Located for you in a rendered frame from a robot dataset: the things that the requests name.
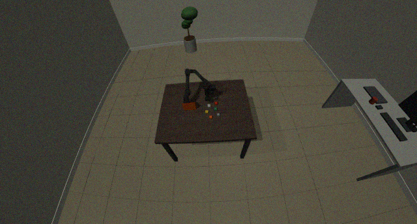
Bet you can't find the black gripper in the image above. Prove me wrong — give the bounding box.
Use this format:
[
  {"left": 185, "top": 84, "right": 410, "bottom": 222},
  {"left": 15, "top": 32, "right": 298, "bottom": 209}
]
[{"left": 205, "top": 91, "right": 210, "bottom": 101}]

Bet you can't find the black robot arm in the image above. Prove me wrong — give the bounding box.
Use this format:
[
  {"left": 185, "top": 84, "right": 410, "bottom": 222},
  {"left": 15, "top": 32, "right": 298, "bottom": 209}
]
[{"left": 183, "top": 68, "right": 216, "bottom": 104}]

